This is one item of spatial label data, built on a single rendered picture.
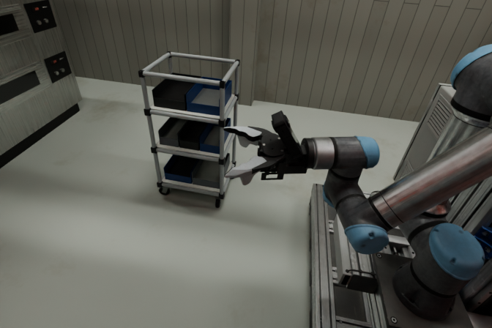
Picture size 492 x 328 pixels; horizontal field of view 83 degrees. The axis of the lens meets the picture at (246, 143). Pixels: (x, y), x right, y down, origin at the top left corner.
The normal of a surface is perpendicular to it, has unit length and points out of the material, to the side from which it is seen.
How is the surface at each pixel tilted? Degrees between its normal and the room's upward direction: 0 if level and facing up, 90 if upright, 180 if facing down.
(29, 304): 0
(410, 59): 90
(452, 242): 8
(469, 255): 7
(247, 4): 90
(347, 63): 90
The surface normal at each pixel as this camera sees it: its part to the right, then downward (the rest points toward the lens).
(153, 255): 0.06, -0.82
